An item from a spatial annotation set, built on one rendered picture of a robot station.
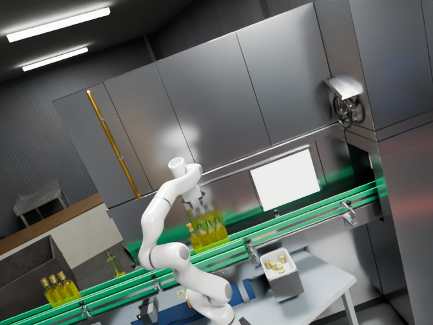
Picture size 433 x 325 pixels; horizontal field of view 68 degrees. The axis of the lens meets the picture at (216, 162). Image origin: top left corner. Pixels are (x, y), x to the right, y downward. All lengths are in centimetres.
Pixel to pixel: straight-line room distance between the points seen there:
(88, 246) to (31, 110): 382
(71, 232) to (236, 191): 381
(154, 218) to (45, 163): 710
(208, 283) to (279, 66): 129
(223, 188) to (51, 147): 659
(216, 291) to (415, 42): 156
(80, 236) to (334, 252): 404
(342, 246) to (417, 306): 57
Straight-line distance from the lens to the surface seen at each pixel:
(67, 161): 838
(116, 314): 225
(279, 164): 213
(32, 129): 832
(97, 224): 555
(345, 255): 264
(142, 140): 204
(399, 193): 212
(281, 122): 209
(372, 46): 185
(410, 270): 243
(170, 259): 136
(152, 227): 136
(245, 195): 214
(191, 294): 172
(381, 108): 191
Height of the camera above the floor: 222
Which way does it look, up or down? 17 degrees down
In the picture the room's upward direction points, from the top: 21 degrees counter-clockwise
